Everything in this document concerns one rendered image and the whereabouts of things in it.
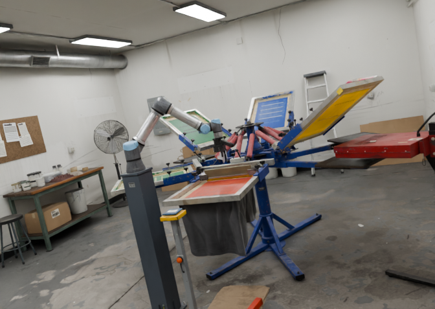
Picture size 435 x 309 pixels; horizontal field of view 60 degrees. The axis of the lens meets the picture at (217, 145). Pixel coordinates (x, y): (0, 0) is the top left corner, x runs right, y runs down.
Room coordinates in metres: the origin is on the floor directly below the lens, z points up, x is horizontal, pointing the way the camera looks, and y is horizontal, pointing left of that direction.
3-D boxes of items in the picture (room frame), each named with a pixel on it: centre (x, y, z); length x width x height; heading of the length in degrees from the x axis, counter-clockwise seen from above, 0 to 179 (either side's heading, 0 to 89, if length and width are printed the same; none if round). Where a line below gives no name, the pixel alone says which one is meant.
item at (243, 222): (2.72, -0.13, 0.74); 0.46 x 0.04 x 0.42; 157
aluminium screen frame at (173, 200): (2.85, 0.04, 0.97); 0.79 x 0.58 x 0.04; 157
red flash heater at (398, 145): (2.70, -1.23, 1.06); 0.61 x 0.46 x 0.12; 37
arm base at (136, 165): (2.89, 0.66, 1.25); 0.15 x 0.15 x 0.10
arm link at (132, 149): (2.90, 0.66, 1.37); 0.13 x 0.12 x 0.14; 3
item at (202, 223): (2.58, 0.15, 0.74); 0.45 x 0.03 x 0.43; 67
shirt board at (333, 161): (3.29, -0.77, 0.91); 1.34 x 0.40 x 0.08; 37
